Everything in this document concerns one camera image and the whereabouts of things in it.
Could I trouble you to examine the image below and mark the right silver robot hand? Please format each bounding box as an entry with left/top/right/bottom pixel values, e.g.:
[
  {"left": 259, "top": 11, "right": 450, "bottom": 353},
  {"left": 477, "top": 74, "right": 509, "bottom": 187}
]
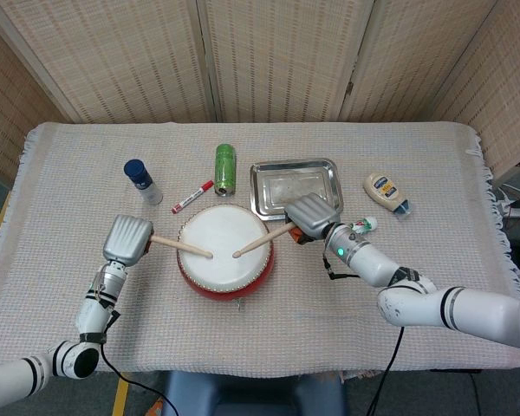
[{"left": 284, "top": 192, "right": 342, "bottom": 246}]

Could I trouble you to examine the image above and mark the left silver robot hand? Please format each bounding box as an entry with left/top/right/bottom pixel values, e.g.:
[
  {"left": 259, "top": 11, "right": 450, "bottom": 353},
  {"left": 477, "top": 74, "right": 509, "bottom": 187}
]
[{"left": 102, "top": 214, "right": 154, "bottom": 266}]

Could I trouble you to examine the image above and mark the wooden drumstick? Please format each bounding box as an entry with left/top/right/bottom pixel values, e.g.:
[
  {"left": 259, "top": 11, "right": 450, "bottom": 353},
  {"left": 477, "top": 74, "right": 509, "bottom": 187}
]
[
  {"left": 149, "top": 235, "right": 214, "bottom": 260},
  {"left": 231, "top": 222, "right": 296, "bottom": 260}
]

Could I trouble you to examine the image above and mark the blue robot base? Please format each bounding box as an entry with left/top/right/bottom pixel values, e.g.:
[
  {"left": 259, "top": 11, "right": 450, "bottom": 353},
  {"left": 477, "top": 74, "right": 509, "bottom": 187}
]
[{"left": 162, "top": 370, "right": 348, "bottom": 416}]

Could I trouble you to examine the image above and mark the red drum white skin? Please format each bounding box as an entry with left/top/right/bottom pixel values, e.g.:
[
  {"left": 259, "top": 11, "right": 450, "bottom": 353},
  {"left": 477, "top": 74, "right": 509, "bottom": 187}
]
[{"left": 176, "top": 205, "right": 276, "bottom": 312}]

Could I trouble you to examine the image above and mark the stainless steel tray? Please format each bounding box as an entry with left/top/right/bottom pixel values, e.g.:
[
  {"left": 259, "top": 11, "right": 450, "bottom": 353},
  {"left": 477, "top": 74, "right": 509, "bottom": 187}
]
[{"left": 249, "top": 157, "right": 345, "bottom": 222}]

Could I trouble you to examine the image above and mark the small white green bottle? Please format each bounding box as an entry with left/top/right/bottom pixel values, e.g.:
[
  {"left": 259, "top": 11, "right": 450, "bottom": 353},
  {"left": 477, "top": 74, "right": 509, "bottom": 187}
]
[{"left": 349, "top": 216, "right": 379, "bottom": 235}]

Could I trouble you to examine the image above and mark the white bottle blue cap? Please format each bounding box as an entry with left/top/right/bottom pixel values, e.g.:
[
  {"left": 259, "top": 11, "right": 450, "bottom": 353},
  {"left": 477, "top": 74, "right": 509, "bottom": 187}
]
[{"left": 123, "top": 159, "right": 164, "bottom": 206}]

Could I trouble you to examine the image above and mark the mayonnaise squeeze bottle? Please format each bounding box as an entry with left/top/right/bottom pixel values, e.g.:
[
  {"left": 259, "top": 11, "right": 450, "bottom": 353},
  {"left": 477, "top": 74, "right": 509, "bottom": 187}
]
[{"left": 362, "top": 172, "right": 413, "bottom": 218}]

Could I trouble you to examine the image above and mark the red marker pen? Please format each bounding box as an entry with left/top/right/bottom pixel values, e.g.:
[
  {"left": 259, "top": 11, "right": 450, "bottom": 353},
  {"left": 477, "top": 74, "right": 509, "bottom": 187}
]
[{"left": 170, "top": 179, "right": 215, "bottom": 215}]

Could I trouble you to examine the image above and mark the green drink can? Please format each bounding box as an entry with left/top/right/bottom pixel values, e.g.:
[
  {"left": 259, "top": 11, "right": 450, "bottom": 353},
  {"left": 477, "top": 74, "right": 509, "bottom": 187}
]
[{"left": 214, "top": 143, "right": 237, "bottom": 198}]

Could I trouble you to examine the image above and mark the beige woven tablecloth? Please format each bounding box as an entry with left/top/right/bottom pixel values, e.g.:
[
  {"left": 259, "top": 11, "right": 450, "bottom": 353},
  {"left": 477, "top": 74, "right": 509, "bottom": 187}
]
[{"left": 0, "top": 120, "right": 520, "bottom": 374}]

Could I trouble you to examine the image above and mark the bamboo folding screen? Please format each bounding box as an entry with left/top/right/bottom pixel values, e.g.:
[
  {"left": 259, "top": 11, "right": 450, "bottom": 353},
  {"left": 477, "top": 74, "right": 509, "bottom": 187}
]
[{"left": 0, "top": 0, "right": 520, "bottom": 185}]

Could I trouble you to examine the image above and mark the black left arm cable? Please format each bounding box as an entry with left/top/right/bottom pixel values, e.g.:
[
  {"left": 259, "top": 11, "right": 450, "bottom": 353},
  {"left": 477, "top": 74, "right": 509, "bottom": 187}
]
[{"left": 99, "top": 340, "right": 179, "bottom": 416}]

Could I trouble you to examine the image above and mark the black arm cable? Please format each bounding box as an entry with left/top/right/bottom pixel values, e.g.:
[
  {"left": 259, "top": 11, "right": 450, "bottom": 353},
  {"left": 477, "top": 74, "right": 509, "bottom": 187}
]
[
  {"left": 99, "top": 340, "right": 179, "bottom": 416},
  {"left": 366, "top": 327, "right": 406, "bottom": 416}
]

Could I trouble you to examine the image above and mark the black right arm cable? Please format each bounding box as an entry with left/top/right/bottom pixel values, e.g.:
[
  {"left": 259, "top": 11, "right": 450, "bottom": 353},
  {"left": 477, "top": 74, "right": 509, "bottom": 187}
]
[{"left": 366, "top": 327, "right": 406, "bottom": 416}]

